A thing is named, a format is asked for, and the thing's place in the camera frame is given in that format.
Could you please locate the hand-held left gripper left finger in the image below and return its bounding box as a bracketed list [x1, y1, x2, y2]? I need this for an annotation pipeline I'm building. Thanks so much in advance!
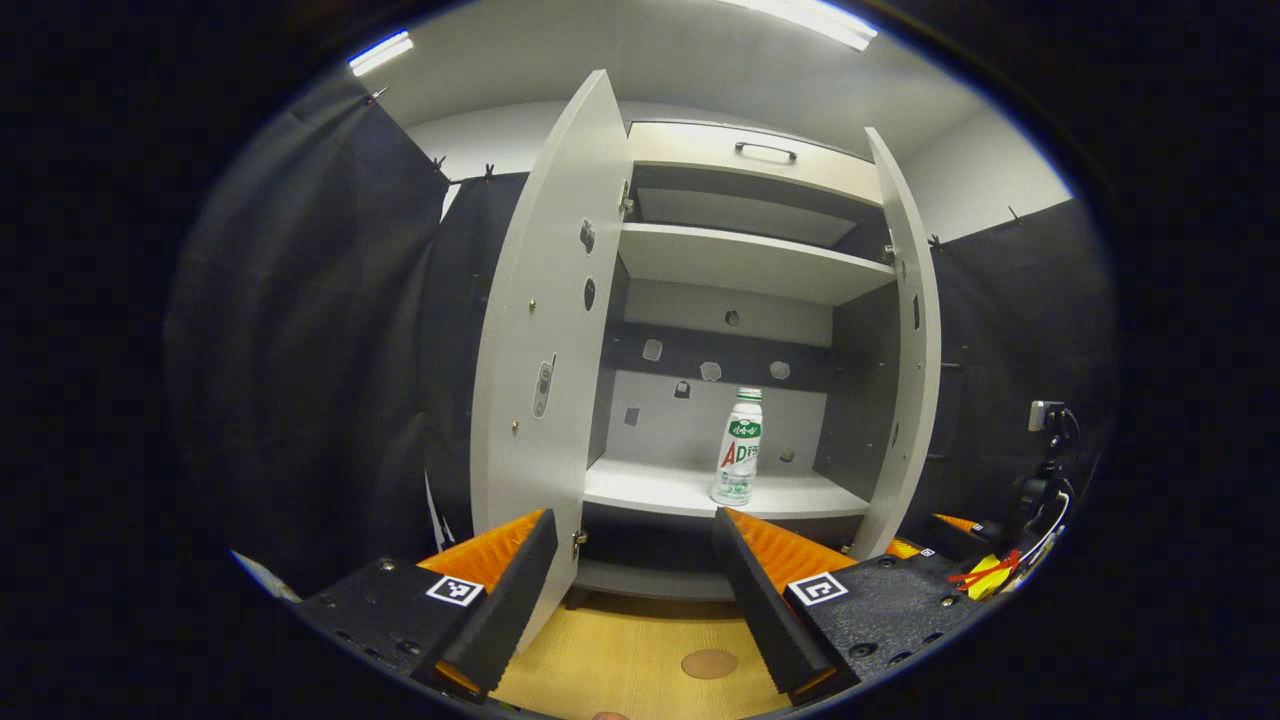
[290, 508, 559, 701]

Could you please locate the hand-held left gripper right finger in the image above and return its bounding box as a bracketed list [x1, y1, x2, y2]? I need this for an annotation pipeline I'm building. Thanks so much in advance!
[712, 505, 986, 706]

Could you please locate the grey cabinet door black handle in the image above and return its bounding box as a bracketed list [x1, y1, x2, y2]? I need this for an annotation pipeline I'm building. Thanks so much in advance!
[850, 127, 943, 561]

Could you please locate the white green label bottle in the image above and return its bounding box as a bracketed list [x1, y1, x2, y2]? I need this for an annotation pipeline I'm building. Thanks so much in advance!
[710, 387, 764, 507]

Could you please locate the round brown coaster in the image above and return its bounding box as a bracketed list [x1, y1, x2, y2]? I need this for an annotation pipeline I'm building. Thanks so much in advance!
[681, 648, 739, 681]

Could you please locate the grey white cabinet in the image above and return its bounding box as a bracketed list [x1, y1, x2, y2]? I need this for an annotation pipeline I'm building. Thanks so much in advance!
[575, 120, 901, 601]

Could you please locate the pale printed sheet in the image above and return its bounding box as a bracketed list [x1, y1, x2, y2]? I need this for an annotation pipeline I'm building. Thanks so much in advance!
[230, 550, 301, 604]

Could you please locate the grey cabinet door with stickers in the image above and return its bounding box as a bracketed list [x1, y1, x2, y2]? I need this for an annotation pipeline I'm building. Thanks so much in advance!
[470, 68, 631, 651]

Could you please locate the long ceiling light strip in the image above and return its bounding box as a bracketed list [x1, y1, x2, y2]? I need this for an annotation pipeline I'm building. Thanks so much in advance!
[720, 0, 881, 53]

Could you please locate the short ceiling light strip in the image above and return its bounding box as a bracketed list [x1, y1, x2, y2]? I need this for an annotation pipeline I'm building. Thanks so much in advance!
[348, 30, 416, 78]

